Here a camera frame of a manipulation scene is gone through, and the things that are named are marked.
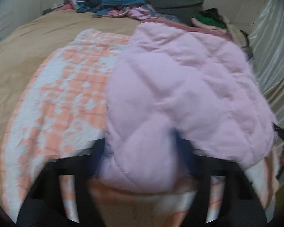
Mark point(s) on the tan bed sheet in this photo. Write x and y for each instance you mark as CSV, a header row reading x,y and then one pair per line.
x,y
28,46

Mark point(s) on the pink quilted jacket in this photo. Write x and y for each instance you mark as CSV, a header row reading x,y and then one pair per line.
x,y
171,79

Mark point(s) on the pile of folded clothes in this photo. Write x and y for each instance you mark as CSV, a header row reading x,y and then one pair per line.
x,y
210,19

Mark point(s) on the orange white bear blanket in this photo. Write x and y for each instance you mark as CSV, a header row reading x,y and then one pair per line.
x,y
63,107

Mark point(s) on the white wardrobe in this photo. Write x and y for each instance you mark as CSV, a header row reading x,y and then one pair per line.
x,y
15,13

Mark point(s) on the shiny cream curtain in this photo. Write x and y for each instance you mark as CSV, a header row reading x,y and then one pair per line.
x,y
267,42

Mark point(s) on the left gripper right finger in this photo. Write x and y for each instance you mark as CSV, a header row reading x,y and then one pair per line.
x,y
225,194

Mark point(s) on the olive green cloth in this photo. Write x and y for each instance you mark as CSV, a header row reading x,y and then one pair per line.
x,y
279,199

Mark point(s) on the blue flamingo duvet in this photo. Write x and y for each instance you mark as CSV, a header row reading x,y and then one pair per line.
x,y
134,9

